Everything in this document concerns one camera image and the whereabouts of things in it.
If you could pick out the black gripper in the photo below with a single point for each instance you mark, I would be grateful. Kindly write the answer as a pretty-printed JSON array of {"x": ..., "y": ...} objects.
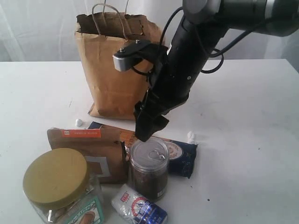
[{"x": 175, "y": 70}]

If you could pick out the dark jar with metal lid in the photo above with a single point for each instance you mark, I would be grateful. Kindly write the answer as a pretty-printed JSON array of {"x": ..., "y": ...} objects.
[{"x": 149, "y": 167}]

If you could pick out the brown paper bag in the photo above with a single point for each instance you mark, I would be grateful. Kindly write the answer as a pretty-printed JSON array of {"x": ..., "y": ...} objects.
[{"x": 98, "y": 37}]

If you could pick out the clear jar with gold lid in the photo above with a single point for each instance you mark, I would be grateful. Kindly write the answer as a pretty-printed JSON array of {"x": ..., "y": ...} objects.
[{"x": 62, "y": 189}]

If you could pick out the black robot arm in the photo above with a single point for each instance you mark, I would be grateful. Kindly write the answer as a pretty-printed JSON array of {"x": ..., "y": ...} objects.
[{"x": 202, "y": 33}]

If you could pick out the small white foam piece right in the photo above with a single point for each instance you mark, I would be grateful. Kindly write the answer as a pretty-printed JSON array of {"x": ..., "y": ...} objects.
[{"x": 191, "y": 138}]

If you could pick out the small white foam piece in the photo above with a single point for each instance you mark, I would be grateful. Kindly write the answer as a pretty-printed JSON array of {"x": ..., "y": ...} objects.
[
  {"x": 191, "y": 138},
  {"x": 78, "y": 123}
]

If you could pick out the spaghetti packet blue and orange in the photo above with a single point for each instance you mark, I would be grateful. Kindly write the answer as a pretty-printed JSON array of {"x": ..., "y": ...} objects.
[{"x": 182, "y": 158}]

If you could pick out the brown paper pouch orange label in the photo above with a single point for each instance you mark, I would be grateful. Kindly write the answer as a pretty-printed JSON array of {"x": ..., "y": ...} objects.
[{"x": 102, "y": 148}]

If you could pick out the small white foam piece left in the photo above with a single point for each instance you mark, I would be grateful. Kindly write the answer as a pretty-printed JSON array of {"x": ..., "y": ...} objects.
[{"x": 78, "y": 123}]

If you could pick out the white blue sugar packet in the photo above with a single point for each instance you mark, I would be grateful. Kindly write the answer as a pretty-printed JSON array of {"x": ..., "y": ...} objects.
[{"x": 137, "y": 209}]

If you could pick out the white backdrop curtain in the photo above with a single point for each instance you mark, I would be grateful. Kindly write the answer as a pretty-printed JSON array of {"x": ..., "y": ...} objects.
[{"x": 43, "y": 30}]

